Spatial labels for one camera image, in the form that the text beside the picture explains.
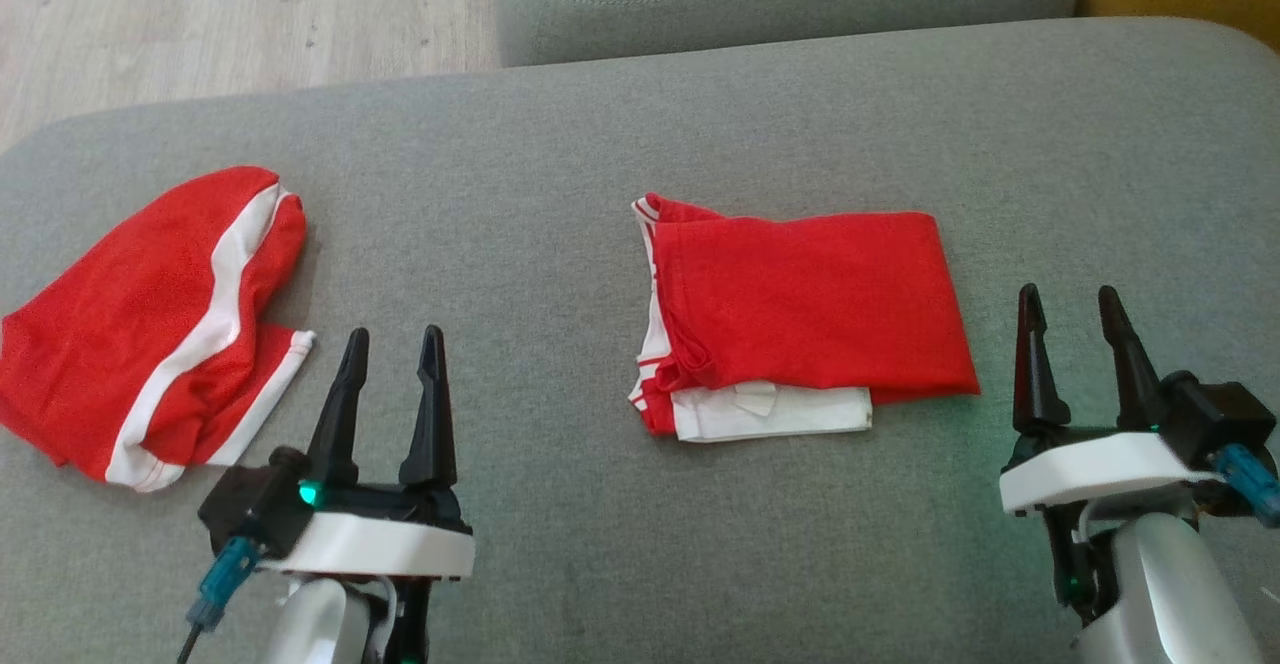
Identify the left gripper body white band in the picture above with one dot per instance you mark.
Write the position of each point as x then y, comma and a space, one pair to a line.
380, 544

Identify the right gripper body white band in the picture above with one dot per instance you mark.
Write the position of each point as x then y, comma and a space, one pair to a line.
1090, 474

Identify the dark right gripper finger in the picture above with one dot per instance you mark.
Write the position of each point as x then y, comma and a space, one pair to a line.
1132, 374
1035, 374

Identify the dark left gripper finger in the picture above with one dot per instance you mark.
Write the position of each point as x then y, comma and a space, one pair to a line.
340, 414
432, 424

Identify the red shorts with white stripe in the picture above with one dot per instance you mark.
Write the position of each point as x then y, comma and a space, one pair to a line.
130, 324

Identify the red T-shirt with striped trim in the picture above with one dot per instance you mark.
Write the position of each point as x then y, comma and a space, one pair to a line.
820, 294

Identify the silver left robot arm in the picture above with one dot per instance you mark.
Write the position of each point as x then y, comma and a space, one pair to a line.
320, 624

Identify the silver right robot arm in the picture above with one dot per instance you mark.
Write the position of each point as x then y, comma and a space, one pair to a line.
1160, 584

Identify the grey fabric sofa seat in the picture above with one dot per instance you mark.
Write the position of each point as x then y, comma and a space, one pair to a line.
560, 244

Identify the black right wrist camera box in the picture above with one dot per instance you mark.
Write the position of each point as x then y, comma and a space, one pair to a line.
1220, 419

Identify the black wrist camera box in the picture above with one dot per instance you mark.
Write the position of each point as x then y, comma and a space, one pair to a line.
255, 509
1220, 419

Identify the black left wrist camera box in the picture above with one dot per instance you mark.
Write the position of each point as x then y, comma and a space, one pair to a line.
255, 509

